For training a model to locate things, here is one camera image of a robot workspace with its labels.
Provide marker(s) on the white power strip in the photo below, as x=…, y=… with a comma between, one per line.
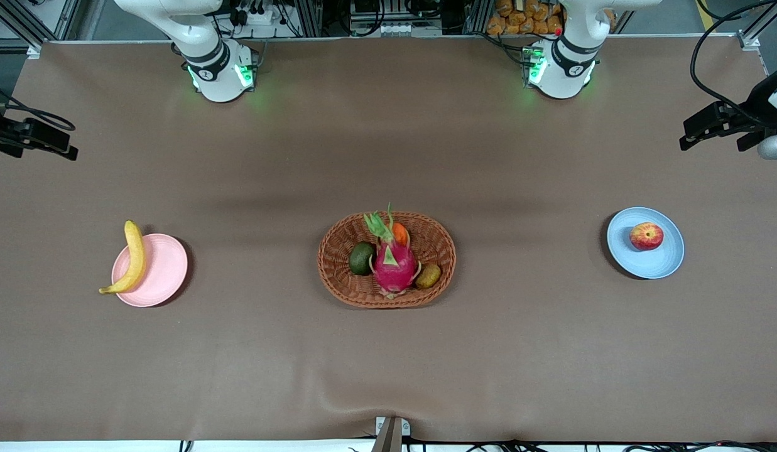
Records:
x=259, y=17

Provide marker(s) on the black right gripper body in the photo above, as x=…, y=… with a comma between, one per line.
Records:
x=5, y=134

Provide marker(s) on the yellow banana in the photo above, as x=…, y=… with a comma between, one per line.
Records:
x=135, y=257

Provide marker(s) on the aluminium camera pole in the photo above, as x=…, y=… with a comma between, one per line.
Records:
x=391, y=439

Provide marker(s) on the green avocado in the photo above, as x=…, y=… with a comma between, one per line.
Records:
x=362, y=258

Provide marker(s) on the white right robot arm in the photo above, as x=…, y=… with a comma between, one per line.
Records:
x=218, y=81

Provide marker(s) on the brown tablecloth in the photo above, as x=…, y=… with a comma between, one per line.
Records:
x=388, y=364

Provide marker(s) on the aluminium frame post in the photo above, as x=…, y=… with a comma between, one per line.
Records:
x=308, y=16
x=477, y=16

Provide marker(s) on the orange carrot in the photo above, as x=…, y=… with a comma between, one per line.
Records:
x=401, y=234

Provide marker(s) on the brown kiwi fruit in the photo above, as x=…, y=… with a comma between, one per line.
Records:
x=429, y=276

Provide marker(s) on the pink plastic plate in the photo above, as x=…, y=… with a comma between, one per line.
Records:
x=162, y=270

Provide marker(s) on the brown wicker basket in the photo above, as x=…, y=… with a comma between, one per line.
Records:
x=327, y=260

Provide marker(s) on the aluminium frame corner profile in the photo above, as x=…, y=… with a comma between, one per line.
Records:
x=35, y=50
x=749, y=41

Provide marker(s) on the blue plastic plate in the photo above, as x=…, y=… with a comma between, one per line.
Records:
x=646, y=260

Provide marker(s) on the pile of orange buns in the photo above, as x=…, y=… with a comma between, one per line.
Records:
x=514, y=19

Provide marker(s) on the pink dragon fruit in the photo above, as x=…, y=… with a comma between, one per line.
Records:
x=394, y=267

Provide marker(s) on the red apple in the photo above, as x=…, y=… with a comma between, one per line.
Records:
x=646, y=236

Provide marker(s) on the white socket bar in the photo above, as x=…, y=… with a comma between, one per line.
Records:
x=397, y=29

